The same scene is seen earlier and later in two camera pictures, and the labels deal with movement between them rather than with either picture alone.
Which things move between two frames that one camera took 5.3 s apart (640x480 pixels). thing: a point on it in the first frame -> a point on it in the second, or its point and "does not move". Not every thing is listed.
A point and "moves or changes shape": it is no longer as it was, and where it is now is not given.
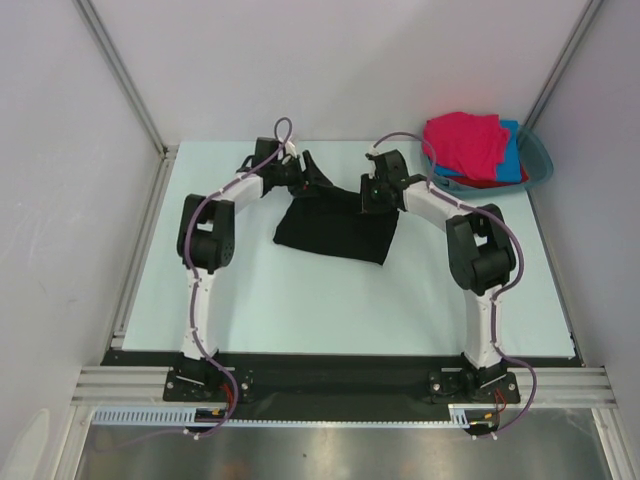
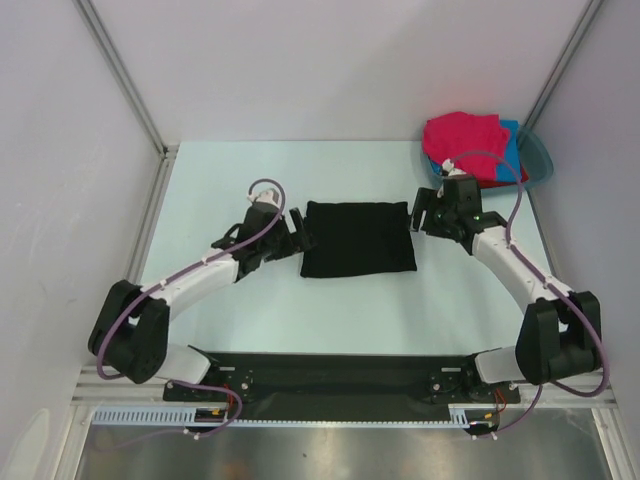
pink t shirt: (473, 144) does not move
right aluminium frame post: (572, 42) does not move
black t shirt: (330, 222) moves or changes shape
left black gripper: (315, 177) -> (304, 241)
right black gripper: (367, 203) -> (424, 201)
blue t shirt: (509, 170) does not move
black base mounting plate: (274, 386) does not move
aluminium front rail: (539, 388) does not move
